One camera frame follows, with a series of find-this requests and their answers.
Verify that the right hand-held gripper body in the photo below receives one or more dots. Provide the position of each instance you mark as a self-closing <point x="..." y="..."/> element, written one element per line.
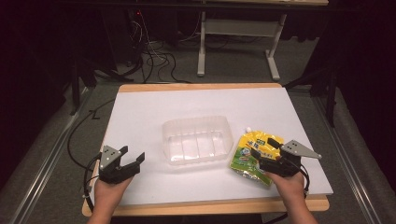
<point x="291" y="160"/>

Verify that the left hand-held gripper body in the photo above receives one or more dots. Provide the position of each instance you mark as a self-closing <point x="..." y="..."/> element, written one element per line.
<point x="109" y="165"/>

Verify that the yellow spout pouch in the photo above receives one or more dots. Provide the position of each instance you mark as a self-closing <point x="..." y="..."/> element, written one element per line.
<point x="253" y="154"/>

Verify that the clear plastic container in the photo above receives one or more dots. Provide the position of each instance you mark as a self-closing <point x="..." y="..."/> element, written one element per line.
<point x="197" y="140"/>

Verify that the person's left hand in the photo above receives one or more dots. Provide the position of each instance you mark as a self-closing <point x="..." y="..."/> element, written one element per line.
<point x="109" y="188"/>

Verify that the person's right hand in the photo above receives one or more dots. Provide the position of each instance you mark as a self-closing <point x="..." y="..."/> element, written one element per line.
<point x="288" y="185"/>

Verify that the white table mat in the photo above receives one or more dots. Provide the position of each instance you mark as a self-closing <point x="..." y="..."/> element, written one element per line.
<point x="199" y="105"/>

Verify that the black stand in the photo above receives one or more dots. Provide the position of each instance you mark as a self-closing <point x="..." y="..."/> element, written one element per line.
<point x="330" y="90"/>
<point x="76" y="81"/>

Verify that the wooden table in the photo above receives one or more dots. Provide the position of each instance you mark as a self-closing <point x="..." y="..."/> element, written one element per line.
<point x="199" y="86"/>

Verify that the metal floor rail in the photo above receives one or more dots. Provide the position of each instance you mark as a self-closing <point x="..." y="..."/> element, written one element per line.
<point x="348" y="155"/>
<point x="46" y="161"/>

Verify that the white metal desk frame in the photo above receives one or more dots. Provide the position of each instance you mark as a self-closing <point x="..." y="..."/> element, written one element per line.
<point x="239" y="28"/>

